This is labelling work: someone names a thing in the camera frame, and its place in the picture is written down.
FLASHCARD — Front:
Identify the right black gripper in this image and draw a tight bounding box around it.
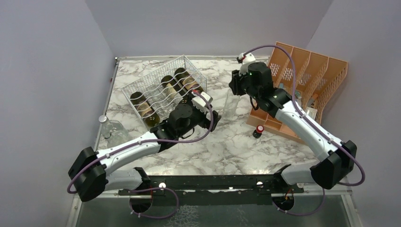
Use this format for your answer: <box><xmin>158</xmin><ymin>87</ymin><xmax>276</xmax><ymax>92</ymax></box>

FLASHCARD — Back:
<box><xmin>230</xmin><ymin>66</ymin><xmax>261</xmax><ymax>100</ymax></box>

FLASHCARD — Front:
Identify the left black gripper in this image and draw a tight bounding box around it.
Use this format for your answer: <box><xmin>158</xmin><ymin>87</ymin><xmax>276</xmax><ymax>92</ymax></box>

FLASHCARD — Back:
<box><xmin>177</xmin><ymin>95</ymin><xmax>221</xmax><ymax>138</ymax></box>

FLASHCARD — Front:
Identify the clear square glass bottle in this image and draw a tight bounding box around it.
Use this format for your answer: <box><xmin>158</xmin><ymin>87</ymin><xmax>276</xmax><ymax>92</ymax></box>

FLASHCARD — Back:
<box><xmin>222</xmin><ymin>89</ymin><xmax>240</xmax><ymax>122</ymax></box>

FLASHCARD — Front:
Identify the dark-neck green wine bottle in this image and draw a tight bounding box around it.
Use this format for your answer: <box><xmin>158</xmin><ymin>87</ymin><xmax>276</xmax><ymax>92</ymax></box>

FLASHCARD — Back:
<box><xmin>161</xmin><ymin>75</ymin><xmax>187</xmax><ymax>105</ymax></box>

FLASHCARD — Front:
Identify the silver-neck green wine bottle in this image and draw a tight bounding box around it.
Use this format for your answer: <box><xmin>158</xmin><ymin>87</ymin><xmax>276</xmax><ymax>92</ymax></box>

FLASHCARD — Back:
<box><xmin>174</xmin><ymin>68</ymin><xmax>204</xmax><ymax>93</ymax></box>

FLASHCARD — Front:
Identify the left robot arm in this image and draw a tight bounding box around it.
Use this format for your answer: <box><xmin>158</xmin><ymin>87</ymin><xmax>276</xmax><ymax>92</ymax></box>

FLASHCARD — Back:
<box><xmin>67</xmin><ymin>103</ymin><xmax>221</xmax><ymax>202</ymax></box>

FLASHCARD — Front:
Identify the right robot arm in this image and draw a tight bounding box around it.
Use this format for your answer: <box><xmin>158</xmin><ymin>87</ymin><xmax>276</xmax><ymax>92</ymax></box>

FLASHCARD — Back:
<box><xmin>229</xmin><ymin>62</ymin><xmax>357</xmax><ymax>192</ymax></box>

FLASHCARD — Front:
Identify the small red-cap black bottle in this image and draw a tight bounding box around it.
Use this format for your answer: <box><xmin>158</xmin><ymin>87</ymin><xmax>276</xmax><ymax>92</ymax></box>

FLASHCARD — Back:
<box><xmin>253</xmin><ymin>125</ymin><xmax>264</xmax><ymax>139</ymax></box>

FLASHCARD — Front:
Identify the orange plastic file organizer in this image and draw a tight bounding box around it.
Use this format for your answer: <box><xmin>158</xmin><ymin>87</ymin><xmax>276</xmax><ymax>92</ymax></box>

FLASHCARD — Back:
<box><xmin>246</xmin><ymin>42</ymin><xmax>348</xmax><ymax>144</ymax></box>

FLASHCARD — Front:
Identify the white packet in organizer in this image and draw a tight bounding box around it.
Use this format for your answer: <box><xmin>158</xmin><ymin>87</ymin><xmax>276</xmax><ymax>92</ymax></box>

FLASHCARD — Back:
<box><xmin>306</xmin><ymin>107</ymin><xmax>317</xmax><ymax>120</ymax></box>

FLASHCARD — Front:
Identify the clear jar silver lid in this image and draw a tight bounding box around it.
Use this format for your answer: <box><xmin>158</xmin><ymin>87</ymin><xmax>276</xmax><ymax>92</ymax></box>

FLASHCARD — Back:
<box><xmin>98</xmin><ymin>115</ymin><xmax>132</xmax><ymax>148</ymax></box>

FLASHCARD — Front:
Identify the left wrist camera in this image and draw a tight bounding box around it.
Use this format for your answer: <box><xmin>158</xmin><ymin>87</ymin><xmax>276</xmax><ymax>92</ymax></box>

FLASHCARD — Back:
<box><xmin>192</xmin><ymin>90</ymin><xmax>213</xmax><ymax>114</ymax></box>

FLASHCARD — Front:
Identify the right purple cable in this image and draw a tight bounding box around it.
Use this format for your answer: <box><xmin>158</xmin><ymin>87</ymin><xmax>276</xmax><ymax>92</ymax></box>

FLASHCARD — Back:
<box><xmin>243</xmin><ymin>44</ymin><xmax>366</xmax><ymax>187</ymax></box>

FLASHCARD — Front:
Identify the purple cable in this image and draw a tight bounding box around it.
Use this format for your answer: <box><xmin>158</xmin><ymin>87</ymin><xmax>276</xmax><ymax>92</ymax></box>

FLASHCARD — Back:
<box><xmin>243</xmin><ymin>44</ymin><xmax>366</xmax><ymax>187</ymax></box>
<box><xmin>67</xmin><ymin>91</ymin><xmax>215</xmax><ymax>194</ymax></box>

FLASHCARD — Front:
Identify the white wire wine rack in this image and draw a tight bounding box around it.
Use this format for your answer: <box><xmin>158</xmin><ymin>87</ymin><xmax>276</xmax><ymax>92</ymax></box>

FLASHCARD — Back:
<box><xmin>122</xmin><ymin>55</ymin><xmax>207</xmax><ymax>129</ymax></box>

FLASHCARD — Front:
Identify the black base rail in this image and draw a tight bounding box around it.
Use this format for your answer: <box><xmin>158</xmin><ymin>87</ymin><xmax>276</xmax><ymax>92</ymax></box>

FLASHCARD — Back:
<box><xmin>118</xmin><ymin>174</ymin><xmax>304</xmax><ymax>206</ymax></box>

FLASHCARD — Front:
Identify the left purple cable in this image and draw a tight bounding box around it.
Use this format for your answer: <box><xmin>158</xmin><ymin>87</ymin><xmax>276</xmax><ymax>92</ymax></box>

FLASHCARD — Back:
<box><xmin>67</xmin><ymin>91</ymin><xmax>215</xmax><ymax>194</ymax></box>

